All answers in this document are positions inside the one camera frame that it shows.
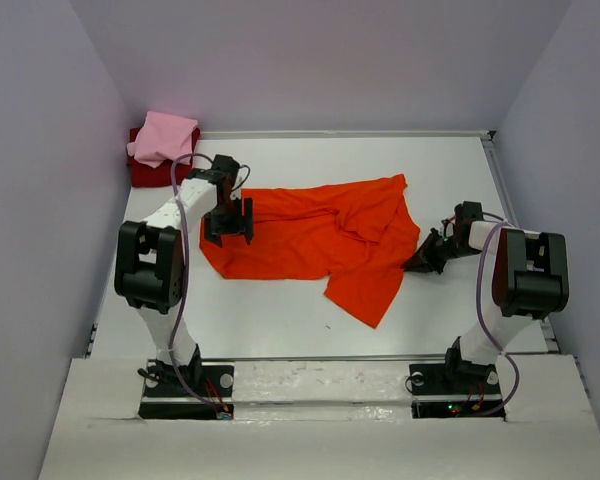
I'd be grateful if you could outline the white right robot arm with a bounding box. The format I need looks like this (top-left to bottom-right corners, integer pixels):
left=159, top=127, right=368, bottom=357
left=402, top=201, right=569, bottom=396

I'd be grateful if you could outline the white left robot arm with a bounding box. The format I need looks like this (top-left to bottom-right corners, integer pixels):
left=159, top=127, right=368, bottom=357
left=114, top=155, right=254, bottom=397

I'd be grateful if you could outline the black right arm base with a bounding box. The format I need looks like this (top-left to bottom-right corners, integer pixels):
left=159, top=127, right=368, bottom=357
left=404, top=363, right=503, bottom=419

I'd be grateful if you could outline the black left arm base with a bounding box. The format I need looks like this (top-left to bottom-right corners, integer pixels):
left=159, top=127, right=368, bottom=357
left=137, top=361, right=235, bottom=421

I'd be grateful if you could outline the dark red folded t shirt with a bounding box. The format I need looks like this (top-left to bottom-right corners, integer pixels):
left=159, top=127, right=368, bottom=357
left=127, top=128, right=201, bottom=188

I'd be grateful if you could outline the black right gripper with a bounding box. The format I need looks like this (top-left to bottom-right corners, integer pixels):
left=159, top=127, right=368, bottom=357
left=400, top=227, right=481, bottom=275

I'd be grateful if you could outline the orange t shirt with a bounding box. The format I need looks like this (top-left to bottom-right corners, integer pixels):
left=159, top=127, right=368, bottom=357
left=199, top=174, right=420, bottom=328

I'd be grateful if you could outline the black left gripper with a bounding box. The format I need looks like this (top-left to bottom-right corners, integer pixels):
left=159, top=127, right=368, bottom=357
left=204, top=196, right=253, bottom=248

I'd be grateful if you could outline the pink folded t shirt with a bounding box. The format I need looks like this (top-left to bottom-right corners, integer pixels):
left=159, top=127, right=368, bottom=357
left=126, top=111, right=199, bottom=168

